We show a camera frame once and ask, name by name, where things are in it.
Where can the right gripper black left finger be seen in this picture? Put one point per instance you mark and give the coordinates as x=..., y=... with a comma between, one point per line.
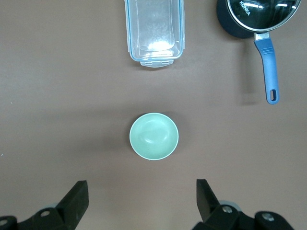
x=72, y=206

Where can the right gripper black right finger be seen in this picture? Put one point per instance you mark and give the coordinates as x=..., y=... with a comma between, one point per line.
x=208, y=206

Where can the green bowl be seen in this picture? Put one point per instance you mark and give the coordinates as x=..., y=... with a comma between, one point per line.
x=154, y=136

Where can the clear plastic food container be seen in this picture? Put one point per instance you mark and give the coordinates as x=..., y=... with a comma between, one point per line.
x=156, y=28

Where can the glass saucepan lid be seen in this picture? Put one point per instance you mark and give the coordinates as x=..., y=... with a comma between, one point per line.
x=263, y=12

